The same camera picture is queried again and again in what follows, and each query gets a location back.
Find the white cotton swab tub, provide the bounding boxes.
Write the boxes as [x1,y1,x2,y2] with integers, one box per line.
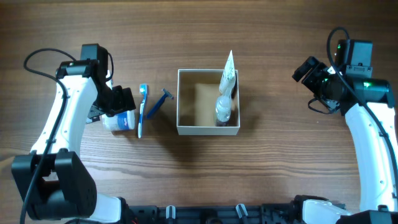
[101,110,136,131]

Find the blue white toothbrush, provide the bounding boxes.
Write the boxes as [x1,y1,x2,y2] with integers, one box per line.
[137,83,148,138]

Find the blue disposable razor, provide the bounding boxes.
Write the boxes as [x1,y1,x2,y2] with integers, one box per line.
[146,88,174,119]

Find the white bamboo print tube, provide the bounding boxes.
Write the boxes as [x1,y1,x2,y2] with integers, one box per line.
[219,50,236,95]

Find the clear bottle white cap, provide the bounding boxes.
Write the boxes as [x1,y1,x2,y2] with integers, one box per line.
[215,90,232,126]

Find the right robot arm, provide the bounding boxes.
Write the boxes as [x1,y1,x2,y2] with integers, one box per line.
[291,39,397,223]

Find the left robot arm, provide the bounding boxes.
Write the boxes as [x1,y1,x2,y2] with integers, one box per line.
[11,44,138,223]

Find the white open cardboard box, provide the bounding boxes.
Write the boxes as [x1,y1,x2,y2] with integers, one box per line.
[176,69,241,136]

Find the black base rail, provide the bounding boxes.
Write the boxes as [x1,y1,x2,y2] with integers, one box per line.
[124,203,346,224]

